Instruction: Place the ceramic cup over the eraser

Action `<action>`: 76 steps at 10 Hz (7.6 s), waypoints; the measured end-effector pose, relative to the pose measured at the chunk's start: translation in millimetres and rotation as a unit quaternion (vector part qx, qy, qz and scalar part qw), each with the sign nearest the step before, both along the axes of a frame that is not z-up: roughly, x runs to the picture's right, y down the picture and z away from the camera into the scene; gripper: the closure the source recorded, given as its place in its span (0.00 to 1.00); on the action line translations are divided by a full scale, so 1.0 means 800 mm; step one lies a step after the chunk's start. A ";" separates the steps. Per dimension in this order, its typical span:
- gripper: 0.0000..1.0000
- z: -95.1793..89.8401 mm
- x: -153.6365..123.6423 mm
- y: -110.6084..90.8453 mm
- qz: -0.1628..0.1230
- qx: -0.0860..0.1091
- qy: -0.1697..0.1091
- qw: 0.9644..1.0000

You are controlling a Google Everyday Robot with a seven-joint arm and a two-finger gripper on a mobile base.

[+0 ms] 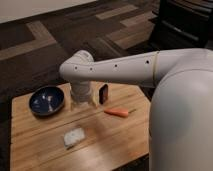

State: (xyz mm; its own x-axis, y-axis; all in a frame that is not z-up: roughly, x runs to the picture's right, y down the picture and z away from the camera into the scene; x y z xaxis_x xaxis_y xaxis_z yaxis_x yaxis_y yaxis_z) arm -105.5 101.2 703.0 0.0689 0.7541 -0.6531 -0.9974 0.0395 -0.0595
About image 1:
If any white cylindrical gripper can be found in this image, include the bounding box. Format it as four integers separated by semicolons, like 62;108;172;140
70;81;97;110

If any orange carrot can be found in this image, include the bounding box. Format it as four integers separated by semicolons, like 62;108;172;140
104;108;134;118

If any dark blue bowl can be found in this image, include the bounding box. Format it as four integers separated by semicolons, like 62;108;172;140
28;86;64;117

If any white sponge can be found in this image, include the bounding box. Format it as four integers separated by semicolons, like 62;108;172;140
64;128;85;147

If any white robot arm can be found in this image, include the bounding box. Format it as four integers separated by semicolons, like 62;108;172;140
59;48;213;171

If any black cabinet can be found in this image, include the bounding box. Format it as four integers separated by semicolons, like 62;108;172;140
149;0;213;50

